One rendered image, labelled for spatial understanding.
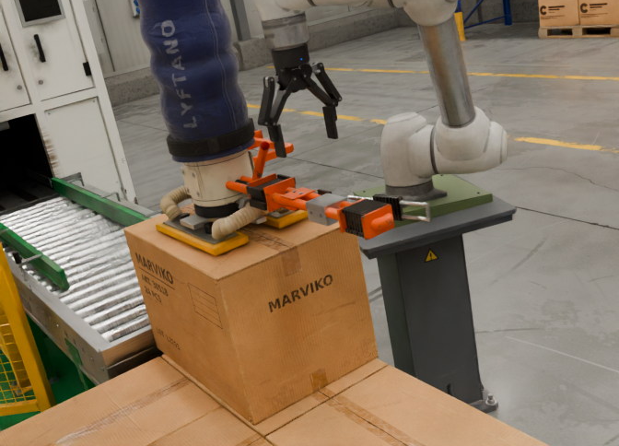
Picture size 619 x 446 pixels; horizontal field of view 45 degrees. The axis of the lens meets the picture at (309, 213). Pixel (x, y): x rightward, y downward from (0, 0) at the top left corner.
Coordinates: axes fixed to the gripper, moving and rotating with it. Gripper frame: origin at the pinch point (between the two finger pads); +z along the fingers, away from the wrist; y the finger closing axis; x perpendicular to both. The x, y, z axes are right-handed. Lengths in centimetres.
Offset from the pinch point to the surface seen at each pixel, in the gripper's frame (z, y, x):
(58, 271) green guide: 59, 25, -150
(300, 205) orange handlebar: 13.6, 3.3, -2.2
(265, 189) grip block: 11.3, 4.3, -14.0
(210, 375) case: 61, 20, -36
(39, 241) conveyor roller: 67, 13, -225
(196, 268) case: 27.9, 20.3, -26.4
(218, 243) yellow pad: 24.9, 12.4, -28.3
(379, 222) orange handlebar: 13.4, 1.5, 22.3
